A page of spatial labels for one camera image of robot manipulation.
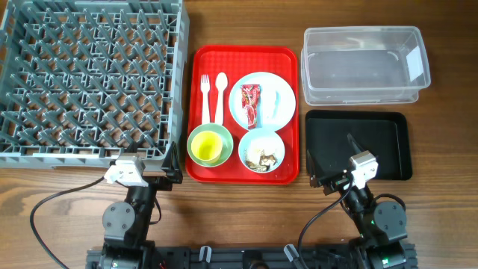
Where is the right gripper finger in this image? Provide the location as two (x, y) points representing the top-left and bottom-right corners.
(306, 150), (318, 187)
(347, 133), (362, 154)

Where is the yellow cup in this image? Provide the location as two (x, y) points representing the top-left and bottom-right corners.
(191, 131), (223, 164)

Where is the food scraps and rice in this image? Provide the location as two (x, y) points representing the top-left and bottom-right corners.
(245, 138), (277, 173)

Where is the light blue bowl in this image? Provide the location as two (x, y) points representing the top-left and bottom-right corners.
(238, 128), (285, 173)

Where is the green bowl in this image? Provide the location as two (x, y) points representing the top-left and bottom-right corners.
(187, 123), (234, 167)

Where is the white napkin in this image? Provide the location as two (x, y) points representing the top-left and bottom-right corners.
(262, 90), (277, 120)

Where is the light blue plate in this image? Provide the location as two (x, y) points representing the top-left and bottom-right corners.
(229, 72), (296, 131)

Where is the cream plastic fork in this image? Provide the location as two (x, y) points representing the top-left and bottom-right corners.
(200, 75), (211, 124)

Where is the red snack wrapper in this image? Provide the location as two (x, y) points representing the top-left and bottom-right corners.
(240, 84), (261, 129)

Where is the cream plastic spoon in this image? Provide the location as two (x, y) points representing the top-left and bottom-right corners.
(214, 72), (228, 125)

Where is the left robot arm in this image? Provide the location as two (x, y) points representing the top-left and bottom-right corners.
(97, 143), (183, 269)

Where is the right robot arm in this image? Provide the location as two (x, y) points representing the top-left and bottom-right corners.
(297, 134), (408, 268)

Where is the black waste tray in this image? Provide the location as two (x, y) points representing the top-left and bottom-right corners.
(305, 110), (413, 180)

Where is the grey dishwasher rack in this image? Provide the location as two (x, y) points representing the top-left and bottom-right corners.
(1, 1), (189, 173)

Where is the red plastic tray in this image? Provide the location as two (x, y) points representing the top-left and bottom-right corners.
(185, 45), (300, 185)

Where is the clear plastic bin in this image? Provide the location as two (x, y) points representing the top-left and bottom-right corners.
(301, 26), (431, 106)

